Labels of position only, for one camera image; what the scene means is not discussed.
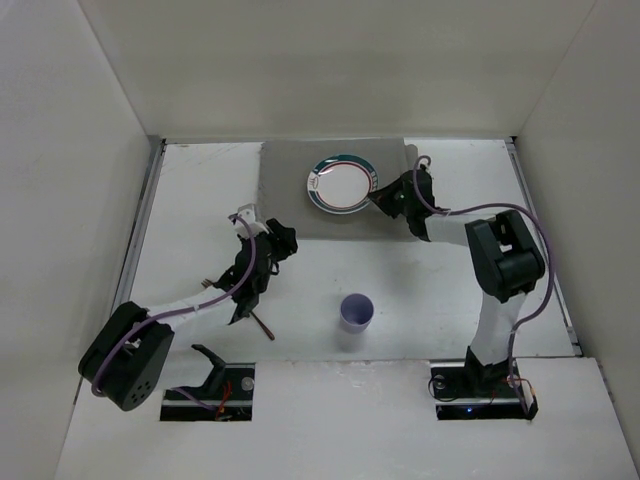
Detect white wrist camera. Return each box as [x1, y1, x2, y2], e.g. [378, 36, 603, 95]
[417, 155, 432, 172]
[228, 203, 268, 239]

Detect grey cloth placemat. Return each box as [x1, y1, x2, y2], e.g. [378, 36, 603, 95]
[257, 138, 418, 241]

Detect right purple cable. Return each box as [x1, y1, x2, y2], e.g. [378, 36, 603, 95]
[413, 155, 557, 416]

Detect purple cable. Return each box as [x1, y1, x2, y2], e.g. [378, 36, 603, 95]
[413, 155, 557, 416]
[90, 214, 261, 416]

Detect brown wooden spoon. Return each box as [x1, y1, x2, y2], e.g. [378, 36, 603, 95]
[251, 312, 276, 341]

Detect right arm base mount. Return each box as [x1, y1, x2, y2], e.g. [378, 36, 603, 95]
[427, 363, 539, 421]

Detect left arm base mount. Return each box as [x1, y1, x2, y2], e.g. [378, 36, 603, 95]
[159, 344, 256, 422]

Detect white plate with green rim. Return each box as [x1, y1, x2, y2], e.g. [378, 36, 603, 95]
[306, 154, 379, 215]

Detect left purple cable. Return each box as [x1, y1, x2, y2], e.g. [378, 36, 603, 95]
[90, 214, 261, 416]

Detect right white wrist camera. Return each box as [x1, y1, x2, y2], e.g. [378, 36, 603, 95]
[417, 155, 432, 172]

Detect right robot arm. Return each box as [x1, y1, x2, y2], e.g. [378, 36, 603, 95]
[368, 164, 546, 397]

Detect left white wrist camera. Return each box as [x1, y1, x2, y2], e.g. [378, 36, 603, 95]
[228, 203, 268, 239]

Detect purple plastic cup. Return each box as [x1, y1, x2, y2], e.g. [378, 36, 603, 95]
[340, 293, 374, 334]

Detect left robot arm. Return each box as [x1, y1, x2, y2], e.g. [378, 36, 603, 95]
[78, 214, 298, 412]

